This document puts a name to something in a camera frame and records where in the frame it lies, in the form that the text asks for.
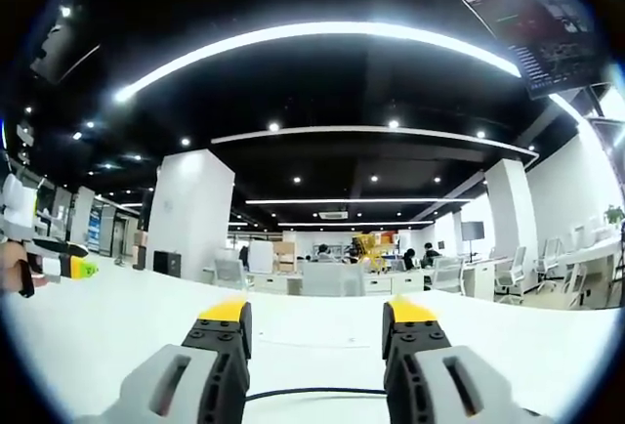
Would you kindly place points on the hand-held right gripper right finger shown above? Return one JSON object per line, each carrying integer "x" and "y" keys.
{"x": 439, "y": 370}

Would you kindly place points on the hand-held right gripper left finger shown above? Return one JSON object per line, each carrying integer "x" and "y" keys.
{"x": 195, "y": 370}

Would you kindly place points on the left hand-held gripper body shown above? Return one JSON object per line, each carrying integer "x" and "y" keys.
{"x": 17, "y": 206}

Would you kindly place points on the white desk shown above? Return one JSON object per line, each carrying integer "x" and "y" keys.
{"x": 122, "y": 316}

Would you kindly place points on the person's left hand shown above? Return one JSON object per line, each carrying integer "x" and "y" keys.
{"x": 11, "y": 267}

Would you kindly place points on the white office chair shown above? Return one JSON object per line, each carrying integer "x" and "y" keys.
{"x": 448, "y": 273}
{"x": 512, "y": 272}
{"x": 549, "y": 260}
{"x": 230, "y": 272}

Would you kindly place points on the black cabinet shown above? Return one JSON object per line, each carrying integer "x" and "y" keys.
{"x": 167, "y": 264}

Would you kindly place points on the grey office chair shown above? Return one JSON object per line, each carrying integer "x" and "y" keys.
{"x": 333, "y": 280}

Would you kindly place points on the black screen on stand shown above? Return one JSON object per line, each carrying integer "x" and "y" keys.
{"x": 472, "y": 230}

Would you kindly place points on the dark hanging ceiling panel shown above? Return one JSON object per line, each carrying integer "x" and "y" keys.
{"x": 63, "y": 55}

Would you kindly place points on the ceiling air conditioner vent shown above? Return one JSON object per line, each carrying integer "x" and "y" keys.
{"x": 334, "y": 215}

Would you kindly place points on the straight ceiling light strip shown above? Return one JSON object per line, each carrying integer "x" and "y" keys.
{"x": 351, "y": 200}

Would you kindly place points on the green potted plant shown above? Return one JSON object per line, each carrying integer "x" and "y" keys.
{"x": 614, "y": 213}

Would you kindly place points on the long curved ceiling light strip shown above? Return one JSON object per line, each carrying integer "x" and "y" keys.
{"x": 312, "y": 35}

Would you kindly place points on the hanging computer monitor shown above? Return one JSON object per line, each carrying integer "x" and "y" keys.
{"x": 547, "y": 33}

